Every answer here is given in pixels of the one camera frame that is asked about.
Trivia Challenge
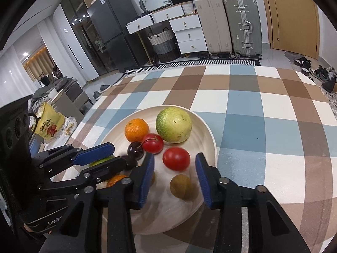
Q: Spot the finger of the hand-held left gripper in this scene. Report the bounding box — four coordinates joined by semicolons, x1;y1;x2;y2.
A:
37;156;127;191
39;142;116;176

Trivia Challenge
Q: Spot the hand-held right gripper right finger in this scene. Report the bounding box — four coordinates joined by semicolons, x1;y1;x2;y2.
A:
195;152;312;253

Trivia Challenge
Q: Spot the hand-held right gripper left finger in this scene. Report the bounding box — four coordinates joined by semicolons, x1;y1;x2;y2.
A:
39;152;155;253

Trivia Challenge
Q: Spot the green yellow citrus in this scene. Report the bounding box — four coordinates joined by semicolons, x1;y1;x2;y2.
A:
89;156;115;167
155;107;193;144

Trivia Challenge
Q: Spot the large orange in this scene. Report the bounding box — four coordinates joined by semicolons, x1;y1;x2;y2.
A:
106;164;156;188

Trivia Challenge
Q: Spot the brown longan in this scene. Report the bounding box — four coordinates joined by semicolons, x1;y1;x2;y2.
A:
170;174;198;201

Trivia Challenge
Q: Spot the dark red cherry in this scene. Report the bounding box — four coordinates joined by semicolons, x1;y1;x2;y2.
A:
122;155;138;171
127;142;145;161

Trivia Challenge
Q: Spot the cream round plate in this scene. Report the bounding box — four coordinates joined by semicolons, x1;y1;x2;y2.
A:
98;106;218;235

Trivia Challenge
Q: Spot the large red cherry tomato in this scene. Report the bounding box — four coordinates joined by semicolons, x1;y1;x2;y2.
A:
162;147;191;171

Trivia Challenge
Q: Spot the small red cherry tomato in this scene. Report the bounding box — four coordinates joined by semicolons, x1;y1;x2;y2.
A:
142;133;164;154

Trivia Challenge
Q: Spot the small orange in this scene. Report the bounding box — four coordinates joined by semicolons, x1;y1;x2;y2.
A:
124;118;150;143

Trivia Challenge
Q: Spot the yellow snack bag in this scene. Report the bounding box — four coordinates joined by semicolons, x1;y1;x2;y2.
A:
36;102;66;141

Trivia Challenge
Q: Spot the pair of grey slippers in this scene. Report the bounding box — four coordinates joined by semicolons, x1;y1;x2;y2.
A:
93;84;111;100

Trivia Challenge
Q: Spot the grey sofa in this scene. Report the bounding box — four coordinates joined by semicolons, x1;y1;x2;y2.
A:
30;76;94;116

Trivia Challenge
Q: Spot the checkered tablecloth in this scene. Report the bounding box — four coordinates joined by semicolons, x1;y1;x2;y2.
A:
37;65;337;253

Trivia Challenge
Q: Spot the orange curtain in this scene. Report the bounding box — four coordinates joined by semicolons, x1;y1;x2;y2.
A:
23;46;57;83

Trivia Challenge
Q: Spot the dark glass cabinet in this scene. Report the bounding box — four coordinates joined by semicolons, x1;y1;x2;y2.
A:
60;0;112;81

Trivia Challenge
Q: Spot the dark grey refrigerator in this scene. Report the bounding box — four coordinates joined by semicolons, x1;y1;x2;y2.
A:
87;0;151;72

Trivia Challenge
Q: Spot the woven laundry basket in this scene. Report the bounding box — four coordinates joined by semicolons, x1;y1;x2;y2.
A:
147;27;181;63

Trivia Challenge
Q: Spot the white drawer cabinet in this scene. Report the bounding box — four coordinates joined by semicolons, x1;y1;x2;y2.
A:
125;4;208;57

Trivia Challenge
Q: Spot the beige suitcase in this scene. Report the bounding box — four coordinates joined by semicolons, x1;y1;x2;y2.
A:
193;0;234;55

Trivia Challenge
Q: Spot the pile of shoes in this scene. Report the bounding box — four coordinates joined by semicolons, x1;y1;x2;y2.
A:
293;55;337;93

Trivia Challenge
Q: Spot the silver suitcase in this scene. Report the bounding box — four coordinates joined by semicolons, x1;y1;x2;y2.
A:
223;0;263;60

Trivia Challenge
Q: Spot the white ribbed bin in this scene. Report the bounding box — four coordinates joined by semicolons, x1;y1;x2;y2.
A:
182;2;197;15

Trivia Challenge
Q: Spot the wooden door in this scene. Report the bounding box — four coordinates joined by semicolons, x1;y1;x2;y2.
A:
257;0;321;59

